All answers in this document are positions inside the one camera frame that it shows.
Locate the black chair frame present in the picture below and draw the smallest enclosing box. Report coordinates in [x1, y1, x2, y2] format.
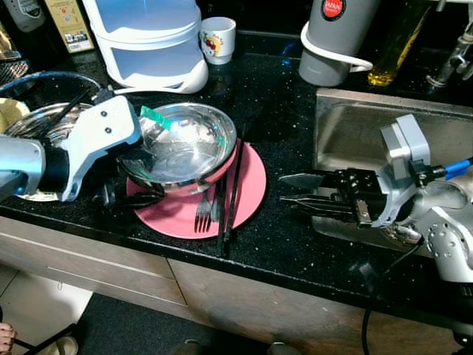
[13, 322, 81, 355]

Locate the yellow labelled carton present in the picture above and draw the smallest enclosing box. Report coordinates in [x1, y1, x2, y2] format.
[44, 0, 96, 54]

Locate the grey kettle with white handle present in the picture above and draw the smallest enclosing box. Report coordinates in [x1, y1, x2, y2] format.
[299, 0, 380, 87]

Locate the steel bowl with green tape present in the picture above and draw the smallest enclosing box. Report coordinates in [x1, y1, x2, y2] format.
[118, 102, 239, 197]

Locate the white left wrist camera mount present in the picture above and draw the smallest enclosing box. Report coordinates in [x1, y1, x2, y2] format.
[58, 95, 143, 203]

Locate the yellow oil bottle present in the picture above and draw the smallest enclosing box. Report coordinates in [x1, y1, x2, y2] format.
[367, 0, 433, 87]

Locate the steel fork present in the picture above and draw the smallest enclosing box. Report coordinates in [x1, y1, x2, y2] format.
[194, 174, 225, 234]

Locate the stainless steel sink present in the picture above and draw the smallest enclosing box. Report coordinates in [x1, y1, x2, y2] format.
[313, 87, 473, 257]

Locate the chrome faucet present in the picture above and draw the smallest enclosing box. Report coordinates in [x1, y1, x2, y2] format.
[425, 0, 473, 91]

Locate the grey bottle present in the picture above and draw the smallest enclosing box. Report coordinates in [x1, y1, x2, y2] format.
[0, 0, 47, 34]

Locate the pink plate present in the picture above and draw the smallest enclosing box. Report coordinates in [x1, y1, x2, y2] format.
[126, 137, 268, 240]

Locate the white printed mug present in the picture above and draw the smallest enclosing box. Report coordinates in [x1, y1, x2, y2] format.
[200, 16, 237, 66]

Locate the beige kitchen cabinet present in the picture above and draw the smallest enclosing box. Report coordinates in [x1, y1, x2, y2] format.
[0, 206, 463, 355]

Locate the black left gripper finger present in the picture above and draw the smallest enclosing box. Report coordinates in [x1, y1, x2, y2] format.
[118, 141, 162, 169]
[103, 189, 165, 211]

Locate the grey robot leg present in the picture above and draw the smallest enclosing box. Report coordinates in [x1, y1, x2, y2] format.
[166, 339, 209, 355]
[266, 340, 304, 355]

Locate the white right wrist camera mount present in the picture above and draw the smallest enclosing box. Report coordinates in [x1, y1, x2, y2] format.
[358, 113, 435, 229]

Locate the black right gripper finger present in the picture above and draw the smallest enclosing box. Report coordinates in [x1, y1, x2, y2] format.
[279, 172, 339, 192]
[283, 192, 363, 221]

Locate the white stacked plastic container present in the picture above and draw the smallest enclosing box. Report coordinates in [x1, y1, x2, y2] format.
[81, 0, 210, 95]

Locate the round glass lid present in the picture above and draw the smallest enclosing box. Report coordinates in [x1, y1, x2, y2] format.
[0, 70, 104, 119]

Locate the grey robot right leg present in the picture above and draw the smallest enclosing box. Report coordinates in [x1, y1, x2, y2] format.
[266, 340, 304, 355]

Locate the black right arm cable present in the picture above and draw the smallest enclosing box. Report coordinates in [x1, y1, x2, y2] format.
[360, 157, 473, 355]

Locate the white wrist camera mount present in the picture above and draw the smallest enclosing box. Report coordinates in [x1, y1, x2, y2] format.
[358, 113, 435, 229]
[58, 95, 143, 203]

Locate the grey robot left leg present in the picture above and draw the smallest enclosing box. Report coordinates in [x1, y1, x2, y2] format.
[166, 339, 209, 355]

